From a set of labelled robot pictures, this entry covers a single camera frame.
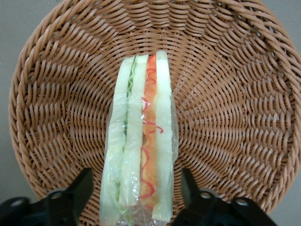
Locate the triangle sandwich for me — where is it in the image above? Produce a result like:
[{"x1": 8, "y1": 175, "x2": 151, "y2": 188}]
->
[{"x1": 99, "y1": 50, "x2": 180, "y2": 226}]

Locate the brown round wicker basket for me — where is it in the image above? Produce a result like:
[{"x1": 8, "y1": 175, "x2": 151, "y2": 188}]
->
[{"x1": 8, "y1": 0, "x2": 301, "y2": 226}]

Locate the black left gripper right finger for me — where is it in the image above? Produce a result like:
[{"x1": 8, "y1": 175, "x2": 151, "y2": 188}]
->
[{"x1": 174, "y1": 167, "x2": 278, "y2": 226}]

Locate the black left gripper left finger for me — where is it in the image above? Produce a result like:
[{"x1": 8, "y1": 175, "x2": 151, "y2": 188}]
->
[{"x1": 0, "y1": 167, "x2": 94, "y2": 226}]

